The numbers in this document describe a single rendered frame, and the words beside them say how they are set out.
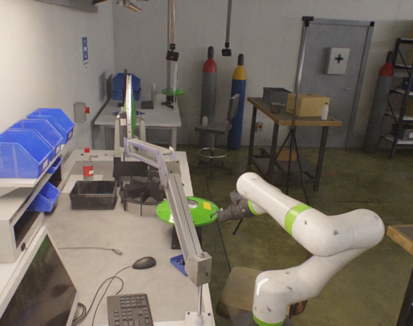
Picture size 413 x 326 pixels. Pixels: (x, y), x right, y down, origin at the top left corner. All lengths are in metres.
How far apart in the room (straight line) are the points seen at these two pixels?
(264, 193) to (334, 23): 5.62
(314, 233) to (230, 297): 0.99
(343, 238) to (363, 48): 6.05
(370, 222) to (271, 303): 0.48
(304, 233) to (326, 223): 0.07
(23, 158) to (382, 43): 6.28
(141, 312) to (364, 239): 0.81
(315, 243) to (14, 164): 1.34
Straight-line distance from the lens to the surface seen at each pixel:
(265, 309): 1.52
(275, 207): 1.32
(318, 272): 1.48
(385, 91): 7.05
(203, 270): 1.31
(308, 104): 4.70
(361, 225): 1.25
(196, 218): 1.80
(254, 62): 6.50
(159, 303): 1.55
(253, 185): 1.45
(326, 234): 1.16
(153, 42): 6.32
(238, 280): 2.18
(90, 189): 2.41
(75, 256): 1.86
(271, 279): 1.49
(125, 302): 1.54
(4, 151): 1.90
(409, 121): 7.03
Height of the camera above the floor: 1.92
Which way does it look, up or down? 21 degrees down
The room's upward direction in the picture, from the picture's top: 3 degrees clockwise
